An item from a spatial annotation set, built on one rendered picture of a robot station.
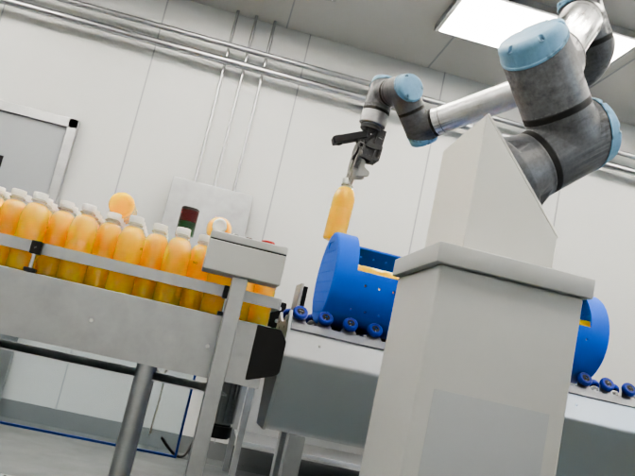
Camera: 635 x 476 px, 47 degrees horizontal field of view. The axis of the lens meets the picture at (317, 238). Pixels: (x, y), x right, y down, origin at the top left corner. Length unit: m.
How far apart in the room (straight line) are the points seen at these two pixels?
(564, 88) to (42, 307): 1.34
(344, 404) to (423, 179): 4.01
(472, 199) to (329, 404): 0.87
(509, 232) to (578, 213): 4.96
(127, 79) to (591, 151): 4.67
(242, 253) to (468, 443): 0.76
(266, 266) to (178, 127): 4.01
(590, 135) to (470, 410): 0.64
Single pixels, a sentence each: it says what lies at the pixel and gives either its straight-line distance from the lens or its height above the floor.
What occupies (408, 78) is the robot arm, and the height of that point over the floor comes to 1.75.
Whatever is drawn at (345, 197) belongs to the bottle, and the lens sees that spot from 2.36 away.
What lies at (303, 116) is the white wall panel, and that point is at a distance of 5.90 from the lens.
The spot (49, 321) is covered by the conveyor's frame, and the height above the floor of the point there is 0.79.
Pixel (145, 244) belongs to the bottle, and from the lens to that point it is 2.05.
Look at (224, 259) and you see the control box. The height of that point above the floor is 1.03.
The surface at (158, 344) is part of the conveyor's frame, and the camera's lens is 1.95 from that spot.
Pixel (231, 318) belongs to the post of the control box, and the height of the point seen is 0.89.
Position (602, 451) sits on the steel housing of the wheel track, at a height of 0.76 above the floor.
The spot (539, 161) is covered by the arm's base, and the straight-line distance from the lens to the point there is 1.59.
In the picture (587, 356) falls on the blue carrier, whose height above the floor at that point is 1.03.
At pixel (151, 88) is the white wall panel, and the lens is 5.91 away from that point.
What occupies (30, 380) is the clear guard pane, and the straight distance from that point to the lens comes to 2.49.
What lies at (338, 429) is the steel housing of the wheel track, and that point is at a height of 0.67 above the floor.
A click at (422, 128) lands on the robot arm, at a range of 2.37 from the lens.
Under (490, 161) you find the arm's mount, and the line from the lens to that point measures 1.53.
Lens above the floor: 0.82
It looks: 10 degrees up
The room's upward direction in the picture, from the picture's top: 13 degrees clockwise
